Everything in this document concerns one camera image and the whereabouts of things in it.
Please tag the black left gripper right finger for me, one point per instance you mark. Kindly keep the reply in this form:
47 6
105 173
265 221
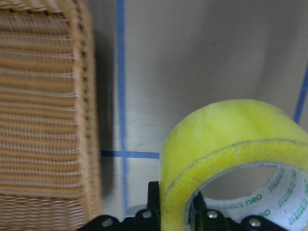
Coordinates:
204 219

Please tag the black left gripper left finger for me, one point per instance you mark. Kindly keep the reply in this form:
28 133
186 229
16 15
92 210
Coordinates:
148 219

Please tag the brown wicker basket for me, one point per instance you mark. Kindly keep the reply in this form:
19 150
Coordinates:
50 177

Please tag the yellow tape roll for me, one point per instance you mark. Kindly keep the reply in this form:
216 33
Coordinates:
236 135

